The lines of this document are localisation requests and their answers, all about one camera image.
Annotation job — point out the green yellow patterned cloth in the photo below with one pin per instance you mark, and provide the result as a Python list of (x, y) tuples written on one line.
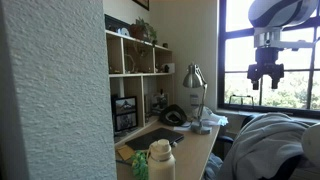
[(139, 165)]

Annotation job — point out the framed poster on shelf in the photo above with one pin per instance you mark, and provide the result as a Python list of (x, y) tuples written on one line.
[(114, 24)]

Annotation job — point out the black laptop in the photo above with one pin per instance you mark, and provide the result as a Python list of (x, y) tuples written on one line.
[(142, 142)]

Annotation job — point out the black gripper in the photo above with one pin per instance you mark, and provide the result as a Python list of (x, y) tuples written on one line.
[(266, 65)]

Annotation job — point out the black cap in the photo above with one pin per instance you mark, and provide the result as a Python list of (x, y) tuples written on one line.
[(173, 115)]

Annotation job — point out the brown notepad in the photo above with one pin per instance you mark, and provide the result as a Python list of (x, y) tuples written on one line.
[(125, 152)]

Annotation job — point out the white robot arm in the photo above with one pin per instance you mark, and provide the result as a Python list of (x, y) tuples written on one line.
[(268, 18)]

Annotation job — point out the cream insulated water bottle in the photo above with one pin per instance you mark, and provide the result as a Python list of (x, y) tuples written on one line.
[(161, 162)]

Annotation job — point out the grey hoodie on chair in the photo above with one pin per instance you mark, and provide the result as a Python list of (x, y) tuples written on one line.
[(310, 157)]

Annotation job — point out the black window frame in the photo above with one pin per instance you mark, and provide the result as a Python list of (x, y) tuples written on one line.
[(298, 90)]

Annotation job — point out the black double photo frame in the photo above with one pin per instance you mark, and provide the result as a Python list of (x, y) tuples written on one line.
[(125, 113)]

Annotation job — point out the silver desk lamp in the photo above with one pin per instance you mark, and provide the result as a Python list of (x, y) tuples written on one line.
[(195, 79)]

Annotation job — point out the potted green plant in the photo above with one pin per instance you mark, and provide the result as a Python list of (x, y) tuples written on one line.
[(143, 31)]

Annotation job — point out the white crumpled cloth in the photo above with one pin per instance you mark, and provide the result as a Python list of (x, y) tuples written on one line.
[(209, 118)]

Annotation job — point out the wooden desk shelf unit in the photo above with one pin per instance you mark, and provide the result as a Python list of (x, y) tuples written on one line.
[(136, 68)]

